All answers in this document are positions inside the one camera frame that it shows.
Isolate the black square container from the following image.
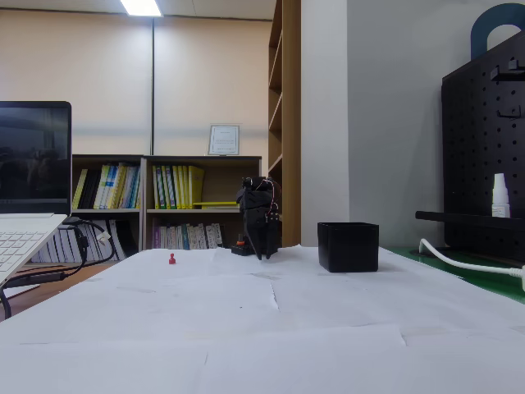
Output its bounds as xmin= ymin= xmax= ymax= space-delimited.
xmin=317 ymin=222 xmax=380 ymax=273

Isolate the dark blue arch shape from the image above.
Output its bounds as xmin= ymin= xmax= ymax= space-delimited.
xmin=470 ymin=2 xmax=525 ymax=61

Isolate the orange black table clamp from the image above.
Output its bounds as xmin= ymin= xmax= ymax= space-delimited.
xmin=230 ymin=232 xmax=253 ymax=258

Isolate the flat lying yellow book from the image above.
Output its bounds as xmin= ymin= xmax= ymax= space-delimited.
xmin=192 ymin=200 xmax=243 ymax=210

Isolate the white laptop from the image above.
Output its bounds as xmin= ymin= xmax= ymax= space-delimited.
xmin=0 ymin=101 xmax=73 ymax=285

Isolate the upright yellow binder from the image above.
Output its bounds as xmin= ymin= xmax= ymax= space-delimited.
xmin=189 ymin=165 xmax=206 ymax=209

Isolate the small white bottle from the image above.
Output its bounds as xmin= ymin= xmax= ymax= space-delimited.
xmin=491 ymin=172 xmax=512 ymax=218

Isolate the white power strip cable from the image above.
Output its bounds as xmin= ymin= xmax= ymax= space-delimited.
xmin=418 ymin=238 xmax=525 ymax=277

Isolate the black laptop cable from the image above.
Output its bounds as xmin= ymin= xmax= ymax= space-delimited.
xmin=0 ymin=216 xmax=118 ymax=321

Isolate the framed white certificate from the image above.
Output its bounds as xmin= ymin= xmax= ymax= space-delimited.
xmin=207 ymin=124 xmax=242 ymax=157

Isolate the tall wooden bookshelf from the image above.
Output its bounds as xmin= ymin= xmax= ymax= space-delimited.
xmin=267 ymin=0 xmax=303 ymax=250

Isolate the black pegboard with shelf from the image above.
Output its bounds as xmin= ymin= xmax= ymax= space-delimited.
xmin=414 ymin=30 xmax=525 ymax=262

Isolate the rectangular ceiling light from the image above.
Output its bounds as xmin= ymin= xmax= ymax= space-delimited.
xmin=119 ymin=0 xmax=164 ymax=18

